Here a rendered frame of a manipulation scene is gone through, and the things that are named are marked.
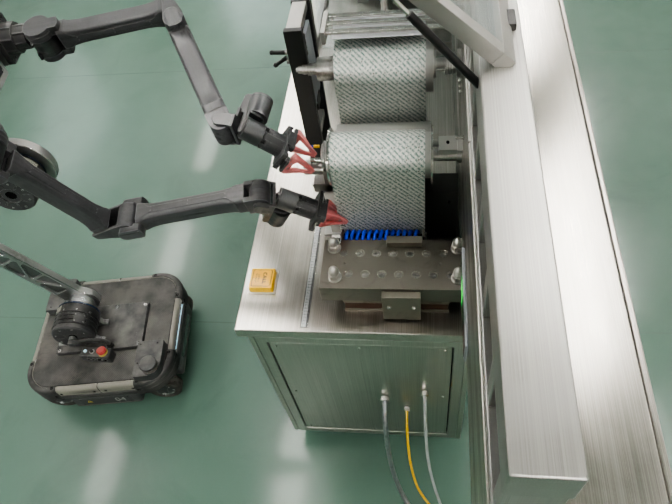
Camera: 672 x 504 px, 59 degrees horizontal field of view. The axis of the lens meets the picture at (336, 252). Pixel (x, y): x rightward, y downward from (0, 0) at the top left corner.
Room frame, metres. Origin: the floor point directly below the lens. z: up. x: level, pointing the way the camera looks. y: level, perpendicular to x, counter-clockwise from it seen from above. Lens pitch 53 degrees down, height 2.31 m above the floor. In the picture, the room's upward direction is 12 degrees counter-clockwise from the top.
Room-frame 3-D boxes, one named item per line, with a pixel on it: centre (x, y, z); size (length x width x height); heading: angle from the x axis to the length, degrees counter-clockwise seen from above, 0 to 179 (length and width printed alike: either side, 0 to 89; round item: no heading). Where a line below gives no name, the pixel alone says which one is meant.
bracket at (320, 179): (1.15, -0.01, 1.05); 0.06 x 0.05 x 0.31; 75
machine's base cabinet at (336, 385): (2.00, -0.33, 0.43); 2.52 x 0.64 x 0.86; 165
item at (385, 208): (1.02, -0.14, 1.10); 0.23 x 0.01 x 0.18; 75
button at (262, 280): (1.01, 0.23, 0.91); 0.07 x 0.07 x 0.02; 75
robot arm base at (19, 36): (1.63, 0.76, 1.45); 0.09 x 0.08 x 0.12; 173
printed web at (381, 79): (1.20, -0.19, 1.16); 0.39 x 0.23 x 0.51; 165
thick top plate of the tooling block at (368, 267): (0.89, -0.15, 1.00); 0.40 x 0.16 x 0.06; 75
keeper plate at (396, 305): (0.80, -0.14, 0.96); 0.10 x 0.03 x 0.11; 75
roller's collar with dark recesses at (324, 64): (1.35, -0.08, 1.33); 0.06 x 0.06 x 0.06; 75
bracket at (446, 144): (1.03, -0.33, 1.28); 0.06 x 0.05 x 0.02; 75
